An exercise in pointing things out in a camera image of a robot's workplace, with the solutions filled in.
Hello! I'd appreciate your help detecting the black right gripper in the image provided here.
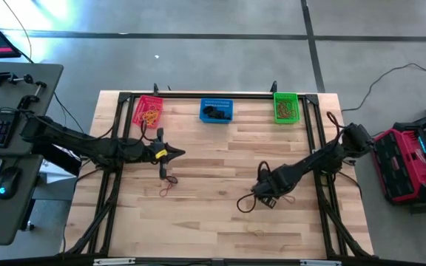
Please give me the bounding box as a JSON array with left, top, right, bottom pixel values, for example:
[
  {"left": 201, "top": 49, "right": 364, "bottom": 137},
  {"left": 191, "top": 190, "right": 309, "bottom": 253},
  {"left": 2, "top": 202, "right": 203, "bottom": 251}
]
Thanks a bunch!
[{"left": 251, "top": 166, "right": 297, "bottom": 210}]

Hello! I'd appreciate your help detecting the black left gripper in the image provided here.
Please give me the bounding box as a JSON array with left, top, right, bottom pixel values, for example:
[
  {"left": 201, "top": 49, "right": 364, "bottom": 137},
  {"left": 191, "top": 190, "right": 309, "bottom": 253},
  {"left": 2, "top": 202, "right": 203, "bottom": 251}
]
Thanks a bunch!
[{"left": 144, "top": 127, "right": 186, "bottom": 180}]

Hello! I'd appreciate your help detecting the red plastic basket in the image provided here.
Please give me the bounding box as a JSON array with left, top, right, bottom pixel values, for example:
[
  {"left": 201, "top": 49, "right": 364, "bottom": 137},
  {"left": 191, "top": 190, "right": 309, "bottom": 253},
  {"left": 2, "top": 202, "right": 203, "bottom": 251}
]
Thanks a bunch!
[{"left": 131, "top": 95, "right": 165, "bottom": 130}]

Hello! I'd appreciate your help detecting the blue plastic basket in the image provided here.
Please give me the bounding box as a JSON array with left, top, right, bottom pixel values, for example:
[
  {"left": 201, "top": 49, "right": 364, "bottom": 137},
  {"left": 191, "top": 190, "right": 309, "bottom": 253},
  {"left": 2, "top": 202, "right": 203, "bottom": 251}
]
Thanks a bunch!
[{"left": 198, "top": 98, "right": 234, "bottom": 124}]

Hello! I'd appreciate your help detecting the green plastic basket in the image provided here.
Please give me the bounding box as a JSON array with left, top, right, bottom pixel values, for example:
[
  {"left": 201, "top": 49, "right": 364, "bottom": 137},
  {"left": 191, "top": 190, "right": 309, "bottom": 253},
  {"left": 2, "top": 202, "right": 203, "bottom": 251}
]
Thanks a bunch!
[{"left": 273, "top": 92, "right": 301, "bottom": 125}]

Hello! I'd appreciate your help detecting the white paper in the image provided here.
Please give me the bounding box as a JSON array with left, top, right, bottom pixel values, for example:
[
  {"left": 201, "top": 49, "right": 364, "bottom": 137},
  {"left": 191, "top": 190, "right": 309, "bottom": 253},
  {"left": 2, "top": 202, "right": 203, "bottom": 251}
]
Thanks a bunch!
[{"left": 38, "top": 146, "right": 77, "bottom": 185}]

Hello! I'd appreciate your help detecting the red black tool case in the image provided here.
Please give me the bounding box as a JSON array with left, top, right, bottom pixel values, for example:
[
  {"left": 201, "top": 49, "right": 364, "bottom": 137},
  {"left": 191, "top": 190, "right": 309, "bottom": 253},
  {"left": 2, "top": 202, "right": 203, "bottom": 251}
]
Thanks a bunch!
[{"left": 370, "top": 121, "right": 426, "bottom": 206}]

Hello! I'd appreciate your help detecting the black desk clamp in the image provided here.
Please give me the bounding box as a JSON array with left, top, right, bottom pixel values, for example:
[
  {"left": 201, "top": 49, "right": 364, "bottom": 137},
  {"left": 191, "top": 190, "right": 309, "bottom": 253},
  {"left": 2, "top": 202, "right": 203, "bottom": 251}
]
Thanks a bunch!
[
  {"left": 0, "top": 68, "right": 36, "bottom": 88},
  {"left": 16, "top": 81, "right": 47, "bottom": 110}
]

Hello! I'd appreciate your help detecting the grey desk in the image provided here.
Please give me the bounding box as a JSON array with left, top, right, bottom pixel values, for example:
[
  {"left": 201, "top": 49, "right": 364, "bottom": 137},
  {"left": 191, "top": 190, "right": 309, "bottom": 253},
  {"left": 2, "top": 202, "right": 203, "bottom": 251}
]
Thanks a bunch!
[
  {"left": 0, "top": 154, "right": 44, "bottom": 247},
  {"left": 0, "top": 61, "right": 64, "bottom": 157}
]

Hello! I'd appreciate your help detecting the black computer mouse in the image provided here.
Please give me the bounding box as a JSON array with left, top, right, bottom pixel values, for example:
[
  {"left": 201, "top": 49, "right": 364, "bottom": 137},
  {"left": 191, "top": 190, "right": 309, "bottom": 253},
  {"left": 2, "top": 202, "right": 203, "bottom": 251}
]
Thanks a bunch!
[{"left": 0, "top": 166, "right": 21, "bottom": 200}]

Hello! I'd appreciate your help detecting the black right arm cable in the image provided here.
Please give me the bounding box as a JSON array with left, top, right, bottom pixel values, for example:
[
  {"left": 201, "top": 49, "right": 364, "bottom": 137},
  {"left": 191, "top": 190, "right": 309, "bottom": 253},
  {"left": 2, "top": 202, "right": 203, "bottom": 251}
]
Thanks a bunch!
[{"left": 236, "top": 110, "right": 364, "bottom": 214}]

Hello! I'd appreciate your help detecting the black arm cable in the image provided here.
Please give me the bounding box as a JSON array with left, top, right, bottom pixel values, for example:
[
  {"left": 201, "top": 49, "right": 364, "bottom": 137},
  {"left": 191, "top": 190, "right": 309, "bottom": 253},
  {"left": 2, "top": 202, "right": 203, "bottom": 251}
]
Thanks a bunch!
[
  {"left": 101, "top": 120, "right": 162, "bottom": 149},
  {"left": 236, "top": 110, "right": 364, "bottom": 214}
]

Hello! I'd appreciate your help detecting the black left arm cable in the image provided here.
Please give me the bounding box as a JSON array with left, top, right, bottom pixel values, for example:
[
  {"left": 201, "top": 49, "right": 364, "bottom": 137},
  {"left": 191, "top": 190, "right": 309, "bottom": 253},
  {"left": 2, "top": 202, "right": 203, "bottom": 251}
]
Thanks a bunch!
[{"left": 101, "top": 120, "right": 162, "bottom": 149}]

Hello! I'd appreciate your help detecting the black aluminium rig frame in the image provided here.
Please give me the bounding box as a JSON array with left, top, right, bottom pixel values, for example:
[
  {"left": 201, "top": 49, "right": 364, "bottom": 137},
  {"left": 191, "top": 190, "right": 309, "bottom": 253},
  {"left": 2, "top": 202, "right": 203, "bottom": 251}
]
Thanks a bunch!
[{"left": 63, "top": 91, "right": 371, "bottom": 259}]

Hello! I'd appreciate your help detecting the silver edge bracket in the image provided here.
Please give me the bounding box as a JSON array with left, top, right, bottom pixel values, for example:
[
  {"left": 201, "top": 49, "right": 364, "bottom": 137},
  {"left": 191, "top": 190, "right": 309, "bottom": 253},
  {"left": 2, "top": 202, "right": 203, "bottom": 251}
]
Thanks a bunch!
[
  {"left": 93, "top": 257, "right": 136, "bottom": 266},
  {"left": 300, "top": 259, "right": 342, "bottom": 266}
]

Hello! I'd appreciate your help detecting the black floor cable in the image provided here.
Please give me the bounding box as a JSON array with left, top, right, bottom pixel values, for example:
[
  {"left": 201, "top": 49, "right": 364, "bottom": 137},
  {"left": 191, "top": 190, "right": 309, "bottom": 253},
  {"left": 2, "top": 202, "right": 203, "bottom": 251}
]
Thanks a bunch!
[{"left": 340, "top": 62, "right": 426, "bottom": 112}]

